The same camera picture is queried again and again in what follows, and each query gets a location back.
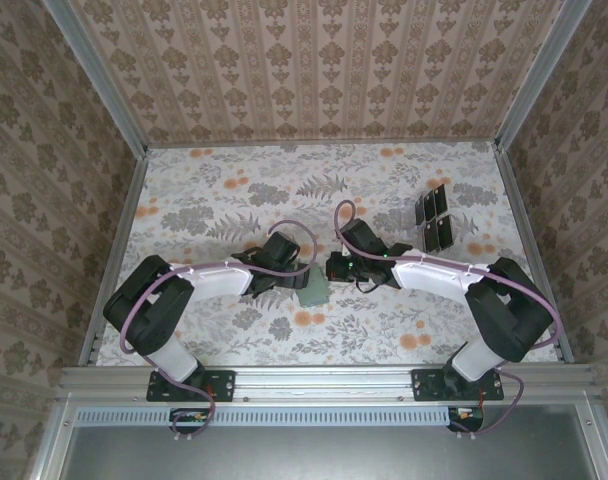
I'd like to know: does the grey sheet metal panel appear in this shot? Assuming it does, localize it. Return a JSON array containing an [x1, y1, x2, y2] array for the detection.
[[58, 424, 603, 480]]

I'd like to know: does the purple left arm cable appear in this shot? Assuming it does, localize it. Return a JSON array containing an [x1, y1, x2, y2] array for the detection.
[[119, 219, 319, 444]]

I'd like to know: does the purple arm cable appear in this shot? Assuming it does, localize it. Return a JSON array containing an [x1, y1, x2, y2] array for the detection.
[[332, 198, 561, 444], [119, 219, 319, 444]]

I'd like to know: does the black cable connector socket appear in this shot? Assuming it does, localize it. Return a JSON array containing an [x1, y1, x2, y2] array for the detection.
[[447, 406, 485, 434], [169, 407, 216, 435]]

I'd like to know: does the aluminium table side rail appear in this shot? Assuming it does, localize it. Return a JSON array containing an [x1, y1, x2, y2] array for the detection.
[[493, 147, 578, 365], [78, 147, 150, 369]]

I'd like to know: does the grey slotted cable duct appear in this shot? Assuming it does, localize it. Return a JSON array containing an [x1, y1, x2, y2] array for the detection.
[[76, 405, 453, 428]]

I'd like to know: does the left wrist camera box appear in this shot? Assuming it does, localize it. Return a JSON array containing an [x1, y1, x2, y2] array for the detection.
[[260, 233, 302, 265]]

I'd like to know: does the clear acrylic card stand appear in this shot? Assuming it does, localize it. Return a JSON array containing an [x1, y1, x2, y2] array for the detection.
[[409, 183, 459, 253]]

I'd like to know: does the aluminium mounting rail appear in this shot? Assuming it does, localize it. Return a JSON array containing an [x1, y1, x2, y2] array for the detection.
[[58, 364, 598, 404]]

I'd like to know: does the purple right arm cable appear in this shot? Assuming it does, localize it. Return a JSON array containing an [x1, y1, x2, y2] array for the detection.
[[332, 198, 561, 444]]

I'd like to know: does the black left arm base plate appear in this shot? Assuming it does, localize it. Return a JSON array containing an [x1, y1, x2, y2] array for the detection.
[[146, 368, 235, 403]]

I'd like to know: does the floral patterned table cover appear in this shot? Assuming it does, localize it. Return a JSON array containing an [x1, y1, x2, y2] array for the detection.
[[91, 141, 565, 367]]

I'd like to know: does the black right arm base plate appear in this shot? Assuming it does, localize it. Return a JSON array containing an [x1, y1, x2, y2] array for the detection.
[[412, 368, 505, 403]]

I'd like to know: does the aluminium frame post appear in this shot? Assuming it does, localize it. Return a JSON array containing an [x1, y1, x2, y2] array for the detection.
[[494, 0, 594, 154], [39, 0, 151, 157]]

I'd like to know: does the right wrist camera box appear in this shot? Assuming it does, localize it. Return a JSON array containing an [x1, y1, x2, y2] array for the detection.
[[339, 221, 386, 257]]

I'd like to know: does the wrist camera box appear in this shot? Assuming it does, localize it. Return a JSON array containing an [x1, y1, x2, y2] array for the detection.
[[260, 233, 302, 265], [339, 221, 386, 257]]

